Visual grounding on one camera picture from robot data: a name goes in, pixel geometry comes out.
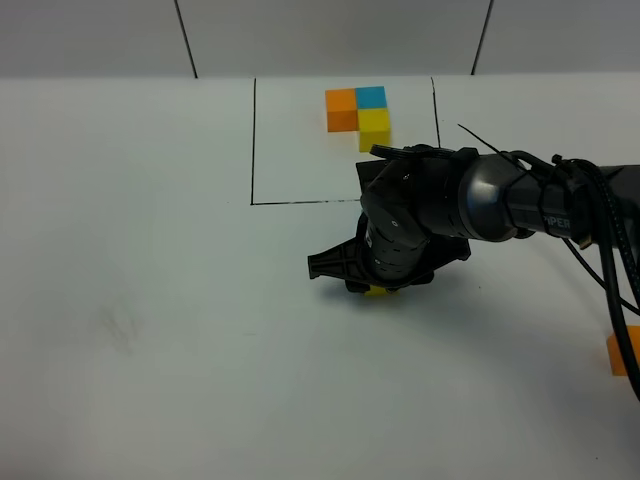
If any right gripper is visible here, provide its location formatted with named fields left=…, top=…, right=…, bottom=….
left=307, top=236, right=471, bottom=293

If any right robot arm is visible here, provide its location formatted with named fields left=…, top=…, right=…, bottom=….
left=308, top=145, right=639, bottom=292

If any yellow template block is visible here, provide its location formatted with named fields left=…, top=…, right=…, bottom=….
left=358, top=108, right=391, bottom=153

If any orange template block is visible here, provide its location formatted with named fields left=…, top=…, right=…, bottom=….
left=325, top=88, right=358, bottom=133

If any blue template block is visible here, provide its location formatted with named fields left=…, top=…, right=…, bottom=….
left=355, top=86, right=387, bottom=110

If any black braided cable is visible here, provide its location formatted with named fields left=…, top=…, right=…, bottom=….
left=579, top=159, right=640, bottom=404

